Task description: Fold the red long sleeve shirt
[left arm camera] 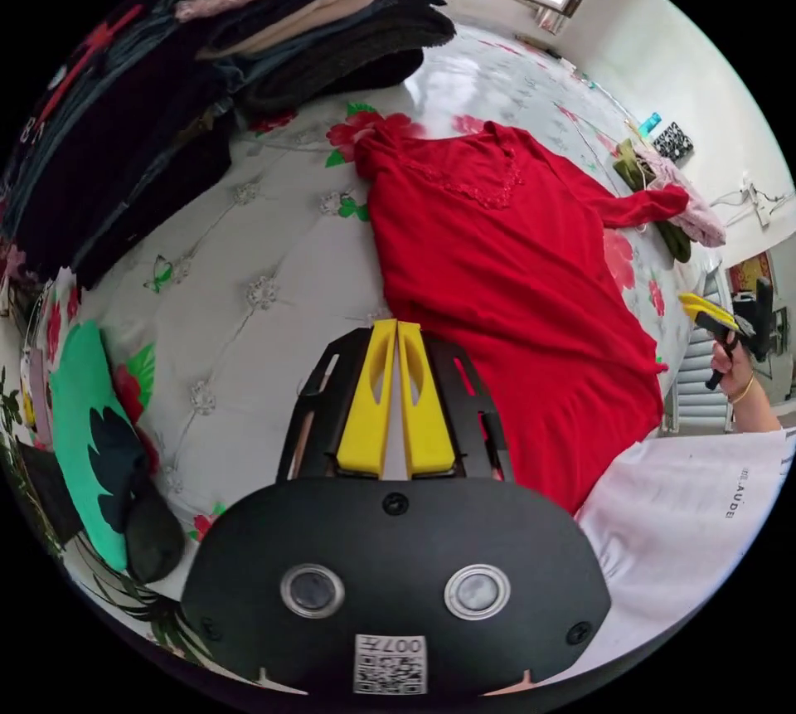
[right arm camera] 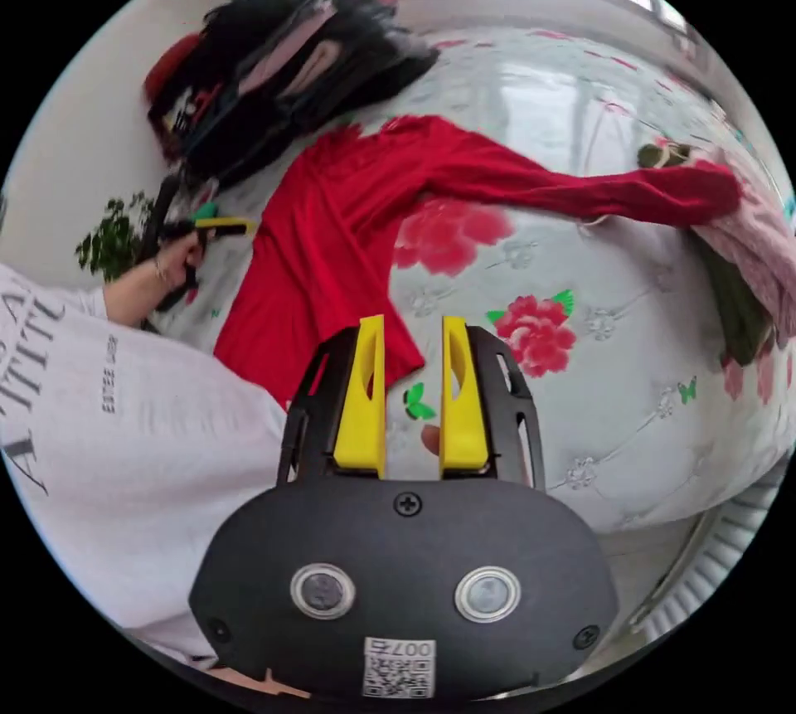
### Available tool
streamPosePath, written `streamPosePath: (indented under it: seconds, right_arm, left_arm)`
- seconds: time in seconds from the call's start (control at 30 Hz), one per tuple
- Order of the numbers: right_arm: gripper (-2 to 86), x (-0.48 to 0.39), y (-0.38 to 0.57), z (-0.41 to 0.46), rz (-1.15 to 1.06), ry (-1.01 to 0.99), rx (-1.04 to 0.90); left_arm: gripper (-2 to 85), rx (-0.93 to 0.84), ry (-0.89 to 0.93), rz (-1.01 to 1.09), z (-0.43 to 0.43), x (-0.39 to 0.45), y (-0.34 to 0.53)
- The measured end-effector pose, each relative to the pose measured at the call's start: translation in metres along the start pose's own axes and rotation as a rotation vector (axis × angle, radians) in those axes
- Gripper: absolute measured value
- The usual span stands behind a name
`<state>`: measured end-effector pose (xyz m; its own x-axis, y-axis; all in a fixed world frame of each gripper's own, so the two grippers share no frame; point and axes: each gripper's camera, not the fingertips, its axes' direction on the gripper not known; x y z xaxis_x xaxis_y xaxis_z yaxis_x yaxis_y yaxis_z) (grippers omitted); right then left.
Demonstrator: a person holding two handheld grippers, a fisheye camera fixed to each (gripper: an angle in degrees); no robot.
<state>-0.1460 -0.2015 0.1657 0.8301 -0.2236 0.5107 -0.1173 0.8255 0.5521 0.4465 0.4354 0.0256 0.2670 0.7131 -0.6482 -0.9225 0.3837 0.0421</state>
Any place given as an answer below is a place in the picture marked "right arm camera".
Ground person's left hand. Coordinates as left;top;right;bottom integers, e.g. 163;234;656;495
151;233;216;299

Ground pile of dark clothes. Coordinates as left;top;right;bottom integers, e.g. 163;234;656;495
143;0;440;187

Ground green plant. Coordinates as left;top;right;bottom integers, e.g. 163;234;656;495
74;190;158;284

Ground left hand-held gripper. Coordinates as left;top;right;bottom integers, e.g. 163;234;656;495
153;215;257;314

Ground red long sleeve shirt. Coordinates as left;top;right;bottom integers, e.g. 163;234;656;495
213;114;745;411

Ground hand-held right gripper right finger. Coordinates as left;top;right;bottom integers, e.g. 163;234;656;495
439;315;490;479

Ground bed with flowered white quilt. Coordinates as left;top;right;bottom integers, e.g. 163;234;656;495
141;23;796;536

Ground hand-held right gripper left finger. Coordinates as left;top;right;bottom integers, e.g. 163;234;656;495
332;315;387;479

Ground person's left forearm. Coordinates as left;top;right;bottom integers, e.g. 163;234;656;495
101;256;167;328

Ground pile of pink green clothes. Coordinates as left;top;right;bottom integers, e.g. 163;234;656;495
636;138;796;368

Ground person's body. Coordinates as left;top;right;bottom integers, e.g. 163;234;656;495
0;261;294;668

